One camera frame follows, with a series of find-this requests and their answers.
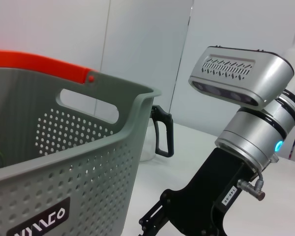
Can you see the grey right wrist camera housing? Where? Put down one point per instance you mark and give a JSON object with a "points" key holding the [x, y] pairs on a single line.
{"points": [[248, 76]]}

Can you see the grey perforated storage bin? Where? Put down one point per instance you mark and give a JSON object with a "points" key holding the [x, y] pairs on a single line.
{"points": [[76, 172]]}

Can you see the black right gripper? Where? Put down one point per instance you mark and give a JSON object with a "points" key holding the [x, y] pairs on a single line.
{"points": [[206, 196]]}

